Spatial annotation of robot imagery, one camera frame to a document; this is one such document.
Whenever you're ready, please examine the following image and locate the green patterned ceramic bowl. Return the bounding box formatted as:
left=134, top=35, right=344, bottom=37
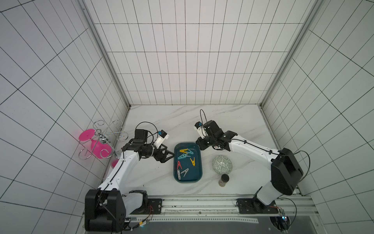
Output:
left=212, top=155, right=233, bottom=175

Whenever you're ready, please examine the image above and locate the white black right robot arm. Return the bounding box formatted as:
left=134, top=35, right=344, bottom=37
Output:
left=196, top=131, right=303, bottom=214

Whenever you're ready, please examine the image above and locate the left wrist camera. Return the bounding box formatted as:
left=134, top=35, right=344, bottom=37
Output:
left=153, top=130, right=169, bottom=149

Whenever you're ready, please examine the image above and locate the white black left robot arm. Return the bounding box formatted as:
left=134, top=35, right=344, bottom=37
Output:
left=84, top=139, right=175, bottom=233

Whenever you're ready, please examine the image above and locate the silver wire glass rack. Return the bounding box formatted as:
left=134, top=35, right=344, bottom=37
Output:
left=78, top=120, right=129, bottom=160

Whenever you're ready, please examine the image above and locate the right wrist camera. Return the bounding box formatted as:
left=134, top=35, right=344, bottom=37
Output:
left=194, top=122, right=207, bottom=139

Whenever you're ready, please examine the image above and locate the aluminium mounting rail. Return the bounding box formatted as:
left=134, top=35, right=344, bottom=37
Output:
left=131, top=195, right=319, bottom=223

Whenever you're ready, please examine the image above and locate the black cap spice jar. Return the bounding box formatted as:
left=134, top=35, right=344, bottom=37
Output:
left=219, top=174, right=229, bottom=187

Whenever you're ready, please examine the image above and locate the teal plastic storage box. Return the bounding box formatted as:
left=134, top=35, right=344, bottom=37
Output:
left=173, top=142, right=203, bottom=183

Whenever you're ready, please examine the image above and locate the teal clothespin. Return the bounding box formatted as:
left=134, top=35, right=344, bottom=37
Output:
left=177, top=153, right=193, bottom=160

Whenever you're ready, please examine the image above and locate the pink wine glass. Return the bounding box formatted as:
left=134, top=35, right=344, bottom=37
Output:
left=78, top=129, right=116, bottom=160

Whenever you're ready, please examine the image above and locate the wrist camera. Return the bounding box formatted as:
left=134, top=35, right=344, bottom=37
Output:
left=194, top=122, right=207, bottom=139
left=153, top=130, right=169, bottom=149

